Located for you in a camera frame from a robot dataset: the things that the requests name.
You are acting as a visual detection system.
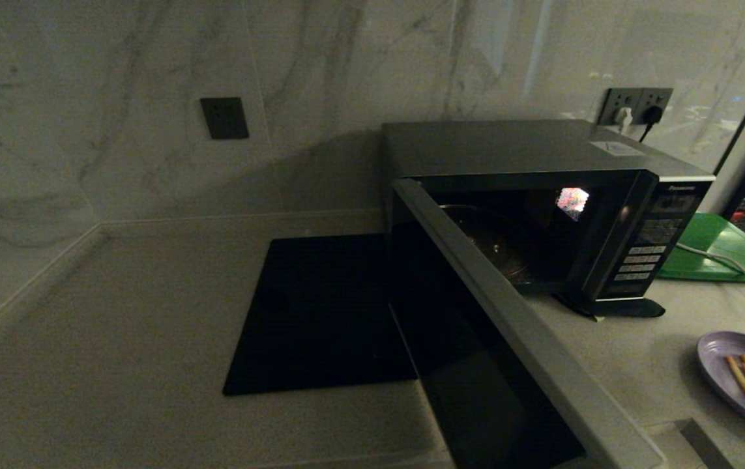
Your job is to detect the black glass induction cooktop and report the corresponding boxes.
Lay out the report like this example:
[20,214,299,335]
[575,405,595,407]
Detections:
[222,233,420,397]

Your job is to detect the black glass microwave door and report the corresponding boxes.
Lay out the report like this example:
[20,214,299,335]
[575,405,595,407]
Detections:
[388,177,667,469]

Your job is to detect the white power cable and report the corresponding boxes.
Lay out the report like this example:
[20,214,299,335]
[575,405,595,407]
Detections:
[675,242,745,302]

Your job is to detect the black plug with cable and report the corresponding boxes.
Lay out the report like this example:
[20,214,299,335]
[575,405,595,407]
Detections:
[637,104,665,144]

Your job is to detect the single black wall socket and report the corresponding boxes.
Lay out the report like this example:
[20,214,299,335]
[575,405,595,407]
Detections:
[199,96,251,141]

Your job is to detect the green plastic cutting board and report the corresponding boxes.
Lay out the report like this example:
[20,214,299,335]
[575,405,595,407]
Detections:
[657,212,745,285]

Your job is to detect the double grey wall socket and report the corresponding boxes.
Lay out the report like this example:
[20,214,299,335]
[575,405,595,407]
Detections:
[598,87,675,127]

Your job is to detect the purple round plate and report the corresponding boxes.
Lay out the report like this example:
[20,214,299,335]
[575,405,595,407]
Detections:
[696,330,745,436]

